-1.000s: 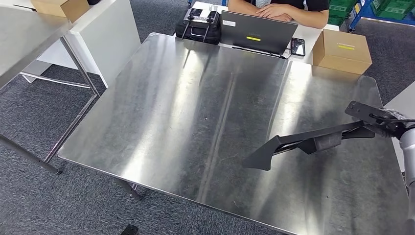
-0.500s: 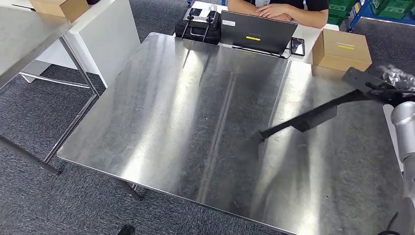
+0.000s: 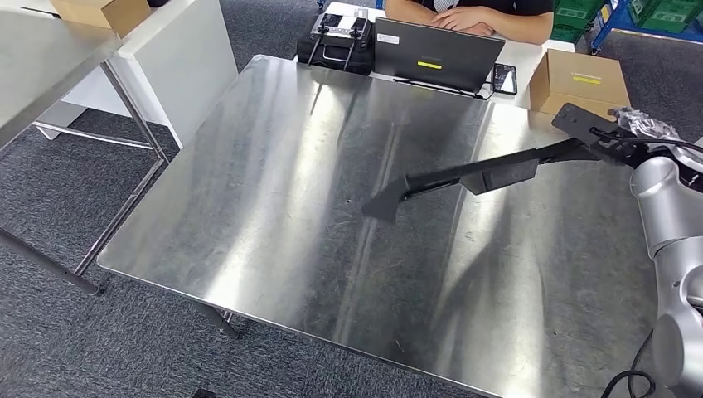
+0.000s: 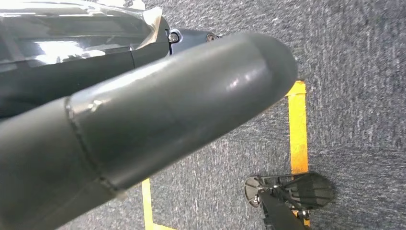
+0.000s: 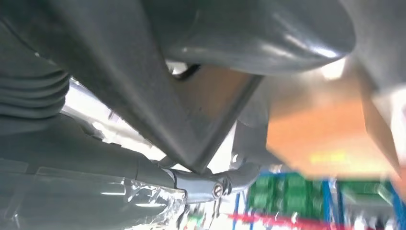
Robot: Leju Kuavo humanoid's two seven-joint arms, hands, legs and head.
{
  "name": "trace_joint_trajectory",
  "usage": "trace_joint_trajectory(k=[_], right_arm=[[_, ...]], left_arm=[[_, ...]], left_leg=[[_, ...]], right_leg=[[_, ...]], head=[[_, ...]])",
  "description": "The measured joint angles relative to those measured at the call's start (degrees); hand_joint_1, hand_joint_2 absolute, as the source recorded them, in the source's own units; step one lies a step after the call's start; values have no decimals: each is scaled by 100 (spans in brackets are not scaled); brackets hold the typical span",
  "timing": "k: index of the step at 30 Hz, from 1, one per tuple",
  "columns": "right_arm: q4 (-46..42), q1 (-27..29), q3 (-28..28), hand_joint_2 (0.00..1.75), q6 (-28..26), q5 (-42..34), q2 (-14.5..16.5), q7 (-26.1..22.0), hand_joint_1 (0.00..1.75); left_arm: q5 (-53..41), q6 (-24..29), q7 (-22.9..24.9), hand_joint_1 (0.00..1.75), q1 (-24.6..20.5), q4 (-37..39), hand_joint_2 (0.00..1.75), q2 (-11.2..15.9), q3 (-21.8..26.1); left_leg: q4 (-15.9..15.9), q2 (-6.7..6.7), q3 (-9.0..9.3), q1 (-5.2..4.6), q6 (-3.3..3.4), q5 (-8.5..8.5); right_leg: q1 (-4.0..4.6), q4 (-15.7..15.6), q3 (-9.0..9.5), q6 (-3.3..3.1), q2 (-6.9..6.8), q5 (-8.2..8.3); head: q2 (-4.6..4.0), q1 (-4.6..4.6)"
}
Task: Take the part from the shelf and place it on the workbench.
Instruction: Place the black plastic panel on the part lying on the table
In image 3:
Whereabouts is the dark grey laptop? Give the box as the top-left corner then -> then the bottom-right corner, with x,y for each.
373,16 -> 507,101

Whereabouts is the person's left hand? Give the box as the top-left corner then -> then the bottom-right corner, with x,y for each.
430,6 -> 496,35

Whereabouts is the black smartphone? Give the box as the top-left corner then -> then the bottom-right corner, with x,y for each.
491,61 -> 519,97

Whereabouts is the cardboard box yellow label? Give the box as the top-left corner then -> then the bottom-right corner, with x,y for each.
528,48 -> 633,122

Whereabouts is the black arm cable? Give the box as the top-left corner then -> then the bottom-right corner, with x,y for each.
601,329 -> 657,398

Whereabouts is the plain cardboard box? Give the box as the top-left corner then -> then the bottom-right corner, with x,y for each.
49,0 -> 153,40

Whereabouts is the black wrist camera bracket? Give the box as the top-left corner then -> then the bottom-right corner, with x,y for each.
550,102 -> 638,155

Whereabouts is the black plastic bracket panel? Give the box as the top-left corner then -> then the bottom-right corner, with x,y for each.
361,137 -> 599,224

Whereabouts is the blue storage rack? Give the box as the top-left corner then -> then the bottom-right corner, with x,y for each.
590,0 -> 703,51

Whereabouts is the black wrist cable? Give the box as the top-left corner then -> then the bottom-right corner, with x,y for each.
590,127 -> 703,156

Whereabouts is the green plastic crate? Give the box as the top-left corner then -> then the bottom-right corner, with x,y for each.
549,0 -> 605,44
626,0 -> 703,34

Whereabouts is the stainless steel workbench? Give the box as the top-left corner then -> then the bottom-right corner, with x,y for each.
97,53 -> 682,398

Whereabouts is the black remote controller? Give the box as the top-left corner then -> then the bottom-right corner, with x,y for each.
296,11 -> 377,77

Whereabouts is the person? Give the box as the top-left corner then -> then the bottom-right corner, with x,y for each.
384,0 -> 555,46

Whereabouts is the stainless steel table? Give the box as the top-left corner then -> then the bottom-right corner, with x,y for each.
0,11 -> 168,298

